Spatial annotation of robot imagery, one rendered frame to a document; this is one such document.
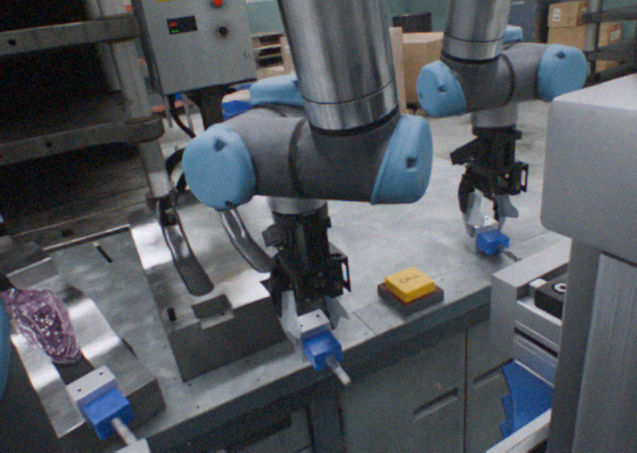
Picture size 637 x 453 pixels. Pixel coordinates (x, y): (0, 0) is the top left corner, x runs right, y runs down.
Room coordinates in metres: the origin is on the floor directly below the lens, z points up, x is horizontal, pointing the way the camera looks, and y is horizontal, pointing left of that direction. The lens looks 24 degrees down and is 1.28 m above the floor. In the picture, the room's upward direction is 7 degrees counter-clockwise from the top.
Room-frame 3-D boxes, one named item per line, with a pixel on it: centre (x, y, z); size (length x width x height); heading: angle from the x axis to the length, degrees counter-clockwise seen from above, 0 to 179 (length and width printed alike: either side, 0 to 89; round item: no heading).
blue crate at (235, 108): (4.62, 0.64, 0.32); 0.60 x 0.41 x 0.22; 35
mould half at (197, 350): (0.82, 0.20, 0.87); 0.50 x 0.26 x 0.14; 24
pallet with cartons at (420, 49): (5.65, -1.24, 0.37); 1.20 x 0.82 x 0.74; 37
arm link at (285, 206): (0.55, 0.02, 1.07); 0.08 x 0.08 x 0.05
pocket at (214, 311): (0.59, 0.17, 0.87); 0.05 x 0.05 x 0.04; 24
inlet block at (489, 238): (0.77, -0.32, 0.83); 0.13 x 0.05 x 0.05; 13
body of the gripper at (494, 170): (0.78, -0.32, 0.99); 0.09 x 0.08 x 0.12; 13
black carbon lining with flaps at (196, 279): (0.80, 0.20, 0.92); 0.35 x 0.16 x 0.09; 24
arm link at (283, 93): (0.55, 0.02, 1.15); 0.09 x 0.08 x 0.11; 152
